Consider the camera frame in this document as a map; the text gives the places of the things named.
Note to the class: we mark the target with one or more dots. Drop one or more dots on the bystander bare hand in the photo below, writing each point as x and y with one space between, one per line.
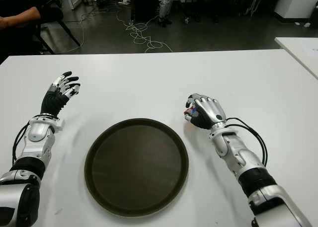
3 22

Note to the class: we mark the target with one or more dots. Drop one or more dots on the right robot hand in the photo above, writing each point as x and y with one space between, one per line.
208 110

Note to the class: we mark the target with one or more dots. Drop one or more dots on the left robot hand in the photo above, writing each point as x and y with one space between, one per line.
49 101

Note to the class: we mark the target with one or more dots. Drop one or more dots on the multicoloured Rubik's cube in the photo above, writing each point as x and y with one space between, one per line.
191 110

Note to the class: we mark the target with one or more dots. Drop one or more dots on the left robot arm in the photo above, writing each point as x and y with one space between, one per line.
33 133

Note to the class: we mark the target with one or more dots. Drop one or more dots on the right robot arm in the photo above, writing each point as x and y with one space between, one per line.
246 157

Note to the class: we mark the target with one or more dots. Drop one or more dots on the bystander bare forearm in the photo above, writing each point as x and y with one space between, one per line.
23 17

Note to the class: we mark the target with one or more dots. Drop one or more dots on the brown round plate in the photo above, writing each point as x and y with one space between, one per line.
136 167

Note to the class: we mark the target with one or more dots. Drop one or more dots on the bystander black clothed body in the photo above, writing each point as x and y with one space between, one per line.
51 13

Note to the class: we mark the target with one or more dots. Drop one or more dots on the black office chair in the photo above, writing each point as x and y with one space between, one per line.
70 34

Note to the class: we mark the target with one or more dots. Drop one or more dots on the white side table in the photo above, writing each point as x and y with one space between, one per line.
300 50

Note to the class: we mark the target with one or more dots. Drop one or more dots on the white power strip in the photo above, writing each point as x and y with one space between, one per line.
123 2

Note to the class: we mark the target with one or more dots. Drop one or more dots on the black cabinet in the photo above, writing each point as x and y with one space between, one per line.
145 6

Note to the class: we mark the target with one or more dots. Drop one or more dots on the small white floor scrap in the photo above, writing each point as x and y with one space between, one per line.
307 24

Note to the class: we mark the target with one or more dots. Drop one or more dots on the white slanted cabinet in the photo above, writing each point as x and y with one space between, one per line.
295 3

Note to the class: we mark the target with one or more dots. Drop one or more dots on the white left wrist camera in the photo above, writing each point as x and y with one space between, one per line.
59 124

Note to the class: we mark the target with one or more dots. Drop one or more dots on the chrome frame stool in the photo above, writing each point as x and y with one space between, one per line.
253 6

